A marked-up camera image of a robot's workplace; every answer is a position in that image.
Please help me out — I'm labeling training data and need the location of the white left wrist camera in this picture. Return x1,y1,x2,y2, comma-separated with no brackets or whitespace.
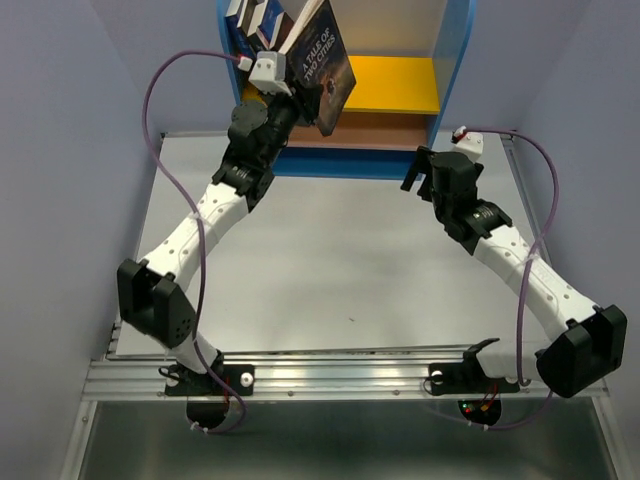
237,51,293,96

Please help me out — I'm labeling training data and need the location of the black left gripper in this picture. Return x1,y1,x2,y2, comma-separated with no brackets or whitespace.
256,75,322,166

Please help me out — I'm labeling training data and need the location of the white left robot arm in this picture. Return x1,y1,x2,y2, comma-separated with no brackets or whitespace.
116,86,324,394

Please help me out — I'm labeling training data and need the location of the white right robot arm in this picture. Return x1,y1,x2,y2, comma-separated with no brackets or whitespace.
401,146,627,398

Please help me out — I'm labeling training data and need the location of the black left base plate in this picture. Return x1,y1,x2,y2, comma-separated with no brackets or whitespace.
158,363,256,397

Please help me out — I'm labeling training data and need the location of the Animal Farm book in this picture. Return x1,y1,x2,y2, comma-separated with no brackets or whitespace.
257,0,293,49

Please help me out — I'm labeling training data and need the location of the blue bookshelf with coloured shelves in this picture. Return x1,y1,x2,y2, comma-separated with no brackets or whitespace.
215,0,479,180

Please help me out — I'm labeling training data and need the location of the Jane Eyre blue book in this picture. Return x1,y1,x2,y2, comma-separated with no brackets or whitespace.
225,0,255,60

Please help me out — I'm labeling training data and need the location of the dark purple cover book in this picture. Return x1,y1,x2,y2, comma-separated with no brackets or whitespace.
278,1,356,137

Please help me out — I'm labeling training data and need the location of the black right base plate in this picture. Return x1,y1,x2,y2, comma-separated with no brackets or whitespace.
424,362,520,396

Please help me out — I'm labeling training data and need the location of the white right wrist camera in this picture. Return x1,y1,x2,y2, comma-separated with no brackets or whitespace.
451,126,484,162

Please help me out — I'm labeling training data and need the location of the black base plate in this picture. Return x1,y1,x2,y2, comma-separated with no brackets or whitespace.
158,363,256,397
424,362,520,396

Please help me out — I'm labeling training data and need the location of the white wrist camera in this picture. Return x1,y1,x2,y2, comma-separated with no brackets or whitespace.
237,51,293,96
451,126,484,162

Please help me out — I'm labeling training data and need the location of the Three Days to See book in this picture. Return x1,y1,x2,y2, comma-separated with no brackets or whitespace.
237,0,260,49

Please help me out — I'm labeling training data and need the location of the aluminium rail frame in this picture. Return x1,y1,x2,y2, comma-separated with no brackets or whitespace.
62,129,624,480

